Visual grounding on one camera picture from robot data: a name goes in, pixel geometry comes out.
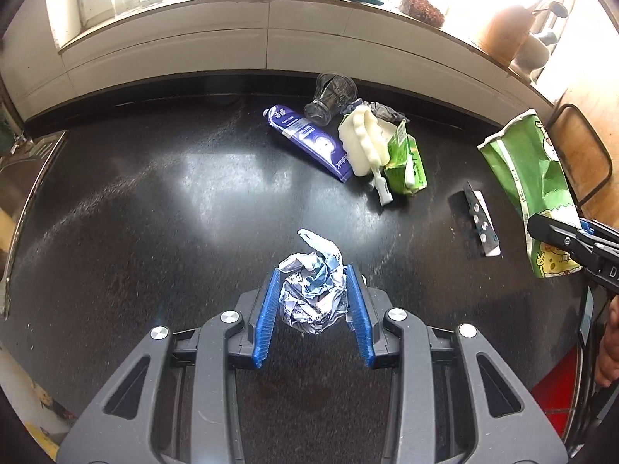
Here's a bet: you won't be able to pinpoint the purple toothpaste tube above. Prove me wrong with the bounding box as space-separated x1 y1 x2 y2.
263 105 352 182

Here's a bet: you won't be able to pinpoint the pill blister pack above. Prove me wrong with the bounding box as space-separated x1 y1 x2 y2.
448 181 501 258

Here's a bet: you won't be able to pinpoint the brown clay vase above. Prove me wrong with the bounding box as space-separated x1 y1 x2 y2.
477 6 535 67

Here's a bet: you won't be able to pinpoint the person right hand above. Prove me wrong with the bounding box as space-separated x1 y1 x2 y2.
595 295 619 387

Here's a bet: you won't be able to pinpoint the green carton pack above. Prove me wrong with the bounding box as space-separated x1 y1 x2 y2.
383 121 427 196

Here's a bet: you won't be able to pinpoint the steel kitchen sink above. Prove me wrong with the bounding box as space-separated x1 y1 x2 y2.
1 131 67 317

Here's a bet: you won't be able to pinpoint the clear plastic cup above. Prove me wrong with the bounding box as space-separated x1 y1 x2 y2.
303 72 358 127

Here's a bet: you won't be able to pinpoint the green snack bag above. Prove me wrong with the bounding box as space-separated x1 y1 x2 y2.
476 108 586 280

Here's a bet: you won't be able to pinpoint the white ceramic vase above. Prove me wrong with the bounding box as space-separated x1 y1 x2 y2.
510 31 558 83

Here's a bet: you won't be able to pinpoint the grey plastic bag scrap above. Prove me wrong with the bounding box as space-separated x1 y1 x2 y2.
362 102 409 126

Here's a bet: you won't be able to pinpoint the white blue paper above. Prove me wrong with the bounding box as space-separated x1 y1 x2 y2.
278 229 348 335

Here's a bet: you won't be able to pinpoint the wooden chair black frame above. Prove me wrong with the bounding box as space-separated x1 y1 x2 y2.
548 87 618 227

